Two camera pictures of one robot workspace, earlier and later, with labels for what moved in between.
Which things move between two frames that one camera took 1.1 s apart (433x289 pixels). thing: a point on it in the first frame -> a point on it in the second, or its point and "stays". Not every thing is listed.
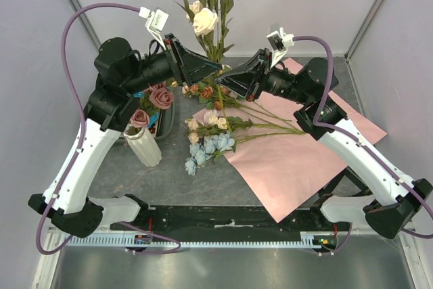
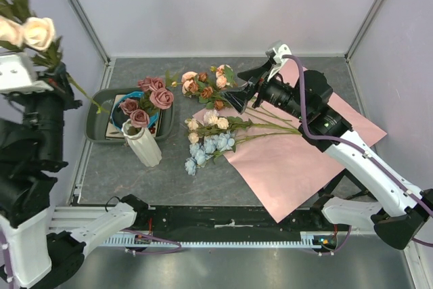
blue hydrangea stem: (212, 145) stays
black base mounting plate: (231, 218) stays
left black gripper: (187, 65) -> (63, 87)
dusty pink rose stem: (157, 97) stays
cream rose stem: (206, 9) -> (20, 26)
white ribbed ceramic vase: (143, 145) stays
